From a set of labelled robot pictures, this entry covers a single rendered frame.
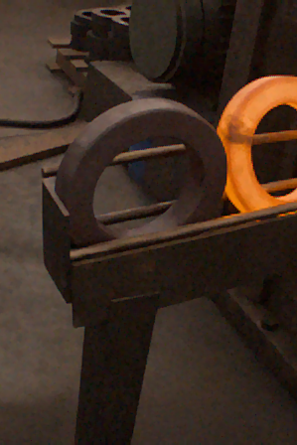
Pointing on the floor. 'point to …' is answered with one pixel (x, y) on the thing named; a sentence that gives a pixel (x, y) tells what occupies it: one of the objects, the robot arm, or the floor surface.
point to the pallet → (92, 43)
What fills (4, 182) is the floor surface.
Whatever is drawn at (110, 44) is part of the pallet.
